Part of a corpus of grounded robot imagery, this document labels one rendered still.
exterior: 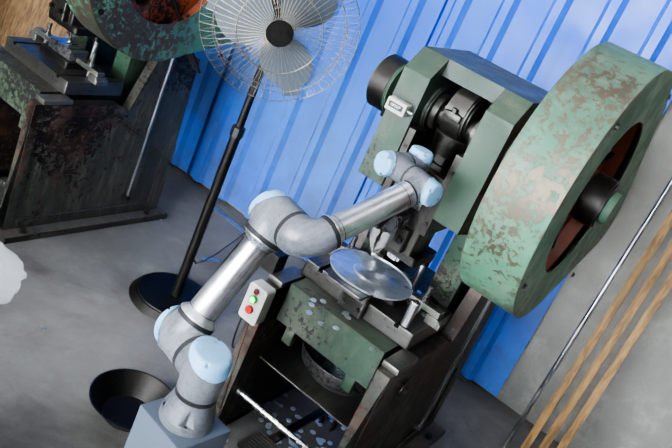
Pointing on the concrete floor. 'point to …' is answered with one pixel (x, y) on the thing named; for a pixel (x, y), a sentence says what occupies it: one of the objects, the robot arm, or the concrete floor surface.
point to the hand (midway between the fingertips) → (373, 249)
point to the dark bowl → (124, 395)
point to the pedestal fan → (274, 8)
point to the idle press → (105, 83)
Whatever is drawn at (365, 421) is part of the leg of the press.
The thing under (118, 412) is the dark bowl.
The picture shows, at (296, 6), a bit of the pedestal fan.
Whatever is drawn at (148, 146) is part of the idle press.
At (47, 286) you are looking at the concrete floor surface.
